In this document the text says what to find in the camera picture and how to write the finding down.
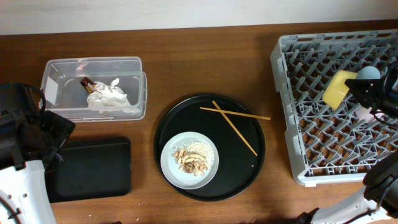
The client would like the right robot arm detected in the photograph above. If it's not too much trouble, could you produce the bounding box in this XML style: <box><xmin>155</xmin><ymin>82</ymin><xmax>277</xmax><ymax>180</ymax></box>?
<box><xmin>294</xmin><ymin>62</ymin><xmax>397</xmax><ymax>223</ymax></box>

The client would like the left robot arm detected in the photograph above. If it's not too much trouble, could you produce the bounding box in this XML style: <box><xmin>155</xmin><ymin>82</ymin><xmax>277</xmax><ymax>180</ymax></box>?
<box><xmin>1</xmin><ymin>83</ymin><xmax>75</xmax><ymax>223</ymax></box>

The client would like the yellow bowl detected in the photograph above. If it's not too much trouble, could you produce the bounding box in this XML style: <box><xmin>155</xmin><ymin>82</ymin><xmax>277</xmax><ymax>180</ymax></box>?
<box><xmin>322</xmin><ymin>70</ymin><xmax>358</xmax><ymax>110</ymax></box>

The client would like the clear plastic bin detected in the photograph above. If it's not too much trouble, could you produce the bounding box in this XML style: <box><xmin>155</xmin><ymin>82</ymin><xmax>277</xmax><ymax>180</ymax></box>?
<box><xmin>40</xmin><ymin>57</ymin><xmax>147</xmax><ymax>123</ymax></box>

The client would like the wooden chopstick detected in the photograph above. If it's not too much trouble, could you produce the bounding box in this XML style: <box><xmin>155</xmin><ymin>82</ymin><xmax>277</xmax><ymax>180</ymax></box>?
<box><xmin>200</xmin><ymin>107</ymin><xmax>271</xmax><ymax>121</ymax></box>
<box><xmin>212</xmin><ymin>100</ymin><xmax>258</xmax><ymax>156</ymax></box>

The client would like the light blue cup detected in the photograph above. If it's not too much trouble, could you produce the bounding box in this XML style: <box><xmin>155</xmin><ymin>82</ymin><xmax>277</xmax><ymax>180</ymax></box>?
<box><xmin>356</xmin><ymin>66</ymin><xmax>381</xmax><ymax>80</ymax></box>

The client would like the black rectangular tray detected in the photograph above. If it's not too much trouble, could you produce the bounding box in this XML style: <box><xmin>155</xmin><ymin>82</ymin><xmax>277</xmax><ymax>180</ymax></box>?
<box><xmin>45</xmin><ymin>137</ymin><xmax>131</xmax><ymax>203</ymax></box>

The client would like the gold snack wrapper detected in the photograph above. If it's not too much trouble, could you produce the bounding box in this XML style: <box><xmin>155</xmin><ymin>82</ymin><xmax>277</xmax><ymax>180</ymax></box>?
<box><xmin>80</xmin><ymin>77</ymin><xmax>96</xmax><ymax>94</ymax></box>

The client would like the grey dishwasher rack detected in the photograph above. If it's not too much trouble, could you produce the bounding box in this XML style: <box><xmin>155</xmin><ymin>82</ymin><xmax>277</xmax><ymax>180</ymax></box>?
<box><xmin>271</xmin><ymin>30</ymin><xmax>397</xmax><ymax>187</ymax></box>

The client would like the pink cup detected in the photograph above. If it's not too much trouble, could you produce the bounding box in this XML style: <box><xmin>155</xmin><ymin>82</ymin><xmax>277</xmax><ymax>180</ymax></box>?
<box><xmin>355</xmin><ymin>106</ymin><xmax>376</xmax><ymax>123</ymax></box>

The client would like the grey plate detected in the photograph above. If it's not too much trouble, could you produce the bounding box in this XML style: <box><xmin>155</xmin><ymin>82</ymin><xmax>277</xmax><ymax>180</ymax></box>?
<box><xmin>160</xmin><ymin>132</ymin><xmax>219</xmax><ymax>190</ymax></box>

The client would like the white napkin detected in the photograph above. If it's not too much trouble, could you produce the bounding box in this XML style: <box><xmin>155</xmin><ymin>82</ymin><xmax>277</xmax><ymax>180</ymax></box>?
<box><xmin>86</xmin><ymin>78</ymin><xmax>141</xmax><ymax>113</ymax></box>

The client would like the food scraps and rice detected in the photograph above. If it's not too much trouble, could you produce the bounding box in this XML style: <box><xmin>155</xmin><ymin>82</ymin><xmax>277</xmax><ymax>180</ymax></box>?
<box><xmin>173</xmin><ymin>141</ymin><xmax>215</xmax><ymax>176</ymax></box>

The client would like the round black serving tray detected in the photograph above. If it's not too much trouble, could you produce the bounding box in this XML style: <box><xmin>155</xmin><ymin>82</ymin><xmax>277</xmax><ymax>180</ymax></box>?
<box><xmin>154</xmin><ymin>94</ymin><xmax>266</xmax><ymax>202</ymax></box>

